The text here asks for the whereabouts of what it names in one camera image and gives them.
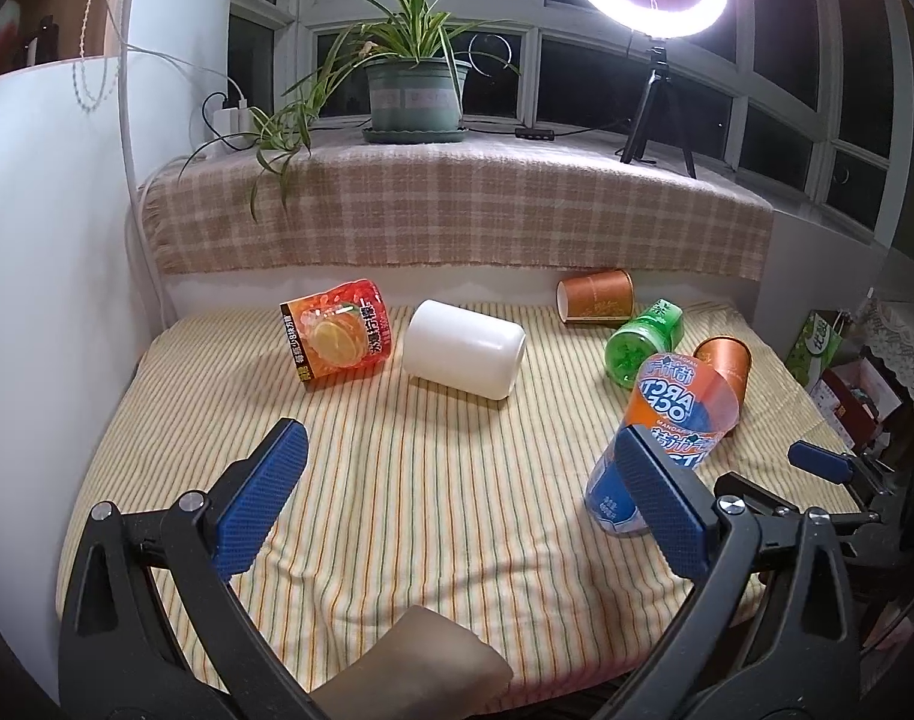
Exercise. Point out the potted spider plant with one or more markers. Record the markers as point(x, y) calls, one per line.
point(415, 94)

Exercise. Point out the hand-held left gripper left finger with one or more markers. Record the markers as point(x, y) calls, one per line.
point(260, 504)

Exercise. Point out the printed clear plastic cup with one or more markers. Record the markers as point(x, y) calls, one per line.
point(663, 420)

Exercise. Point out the red box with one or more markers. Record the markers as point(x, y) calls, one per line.
point(850, 401)

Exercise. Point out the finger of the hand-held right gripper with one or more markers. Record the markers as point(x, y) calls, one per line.
point(818, 461)
point(757, 491)

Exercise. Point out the black tripod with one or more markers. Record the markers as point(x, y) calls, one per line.
point(654, 101)

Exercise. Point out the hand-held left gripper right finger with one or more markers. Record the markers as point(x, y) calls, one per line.
point(663, 496)

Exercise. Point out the white power adapter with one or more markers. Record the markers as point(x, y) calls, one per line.
point(233, 118)

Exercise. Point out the orange paper cup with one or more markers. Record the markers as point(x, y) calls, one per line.
point(725, 364)
point(595, 298)

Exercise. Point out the white cup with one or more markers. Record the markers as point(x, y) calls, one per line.
point(464, 349)

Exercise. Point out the striped yellow cloth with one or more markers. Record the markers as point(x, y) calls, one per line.
point(427, 495)

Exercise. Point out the green air freshener jar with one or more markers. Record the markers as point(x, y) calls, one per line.
point(640, 341)

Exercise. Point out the plaid tan cloth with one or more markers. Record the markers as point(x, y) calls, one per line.
point(464, 202)

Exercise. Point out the green plant saucer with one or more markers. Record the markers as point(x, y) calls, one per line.
point(415, 136)

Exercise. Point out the window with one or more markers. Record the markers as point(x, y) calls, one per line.
point(577, 82)

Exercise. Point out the black usb hub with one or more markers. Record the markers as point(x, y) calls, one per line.
point(535, 133)

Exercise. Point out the green paper bag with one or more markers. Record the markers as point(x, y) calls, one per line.
point(818, 345)

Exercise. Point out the white lace cloth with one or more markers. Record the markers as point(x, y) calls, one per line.
point(895, 337)

